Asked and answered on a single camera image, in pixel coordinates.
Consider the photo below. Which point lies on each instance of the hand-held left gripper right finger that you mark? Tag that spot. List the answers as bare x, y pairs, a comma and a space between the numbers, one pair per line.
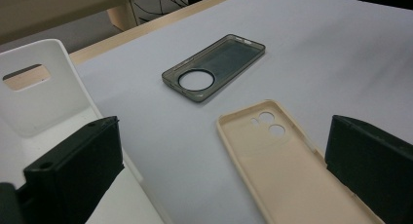
373, 165

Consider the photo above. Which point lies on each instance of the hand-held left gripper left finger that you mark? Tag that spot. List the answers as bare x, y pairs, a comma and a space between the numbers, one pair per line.
78, 165

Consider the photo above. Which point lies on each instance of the white plastic bin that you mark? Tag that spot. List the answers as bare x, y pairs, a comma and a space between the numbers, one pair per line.
48, 100

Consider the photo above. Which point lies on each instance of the beige phone case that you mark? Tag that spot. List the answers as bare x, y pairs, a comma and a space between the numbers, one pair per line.
276, 175

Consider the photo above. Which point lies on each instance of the grey transparent phone case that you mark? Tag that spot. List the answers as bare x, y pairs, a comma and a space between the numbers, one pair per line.
229, 56

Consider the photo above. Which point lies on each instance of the white table sheet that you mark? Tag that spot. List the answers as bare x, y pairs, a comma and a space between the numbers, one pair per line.
324, 55

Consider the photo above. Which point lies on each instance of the beige wooden shelf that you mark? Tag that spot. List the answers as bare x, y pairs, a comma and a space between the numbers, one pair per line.
48, 9

